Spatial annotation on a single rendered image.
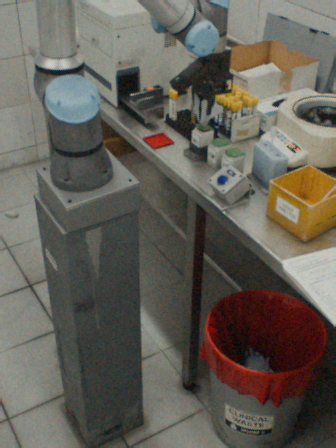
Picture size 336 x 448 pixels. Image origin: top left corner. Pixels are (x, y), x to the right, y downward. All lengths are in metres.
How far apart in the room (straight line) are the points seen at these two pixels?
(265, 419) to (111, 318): 0.56
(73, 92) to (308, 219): 0.59
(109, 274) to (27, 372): 0.83
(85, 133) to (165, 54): 0.71
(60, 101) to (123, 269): 0.48
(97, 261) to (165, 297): 1.03
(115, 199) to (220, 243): 1.00
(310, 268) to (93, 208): 0.51
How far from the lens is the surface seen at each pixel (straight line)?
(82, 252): 1.45
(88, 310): 1.57
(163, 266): 2.63
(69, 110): 1.30
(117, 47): 1.88
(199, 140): 1.64
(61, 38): 1.40
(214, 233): 2.39
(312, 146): 1.62
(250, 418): 1.85
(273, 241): 1.37
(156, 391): 2.16
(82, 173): 1.37
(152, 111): 1.81
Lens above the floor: 1.70
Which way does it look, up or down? 36 degrees down
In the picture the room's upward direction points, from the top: straight up
